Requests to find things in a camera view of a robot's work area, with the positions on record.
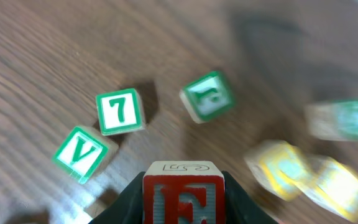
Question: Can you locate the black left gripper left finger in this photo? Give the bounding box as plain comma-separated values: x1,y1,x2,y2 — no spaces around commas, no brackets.
87,172,145,224

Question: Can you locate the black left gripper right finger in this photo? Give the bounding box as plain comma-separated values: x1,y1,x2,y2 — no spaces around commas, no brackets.
222,171,279,224

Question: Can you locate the red E block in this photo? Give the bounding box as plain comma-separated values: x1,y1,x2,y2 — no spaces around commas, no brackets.
142,161,226,224

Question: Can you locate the yellow C block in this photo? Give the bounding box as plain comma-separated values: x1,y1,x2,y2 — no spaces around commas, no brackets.
244,140,313,201

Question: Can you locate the green V block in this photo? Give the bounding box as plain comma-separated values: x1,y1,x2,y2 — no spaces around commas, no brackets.
52,126,119,184

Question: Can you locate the green 7 block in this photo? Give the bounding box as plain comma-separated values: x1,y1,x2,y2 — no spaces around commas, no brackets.
95,88,145,136

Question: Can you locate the yellow S block upper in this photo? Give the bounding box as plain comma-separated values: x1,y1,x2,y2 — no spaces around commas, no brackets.
300,156,358,223

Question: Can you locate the green J block left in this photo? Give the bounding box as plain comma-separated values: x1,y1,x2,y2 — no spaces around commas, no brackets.
180,70,235,124

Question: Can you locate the green Z block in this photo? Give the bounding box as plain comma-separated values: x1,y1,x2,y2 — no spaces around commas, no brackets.
305,100,358,141

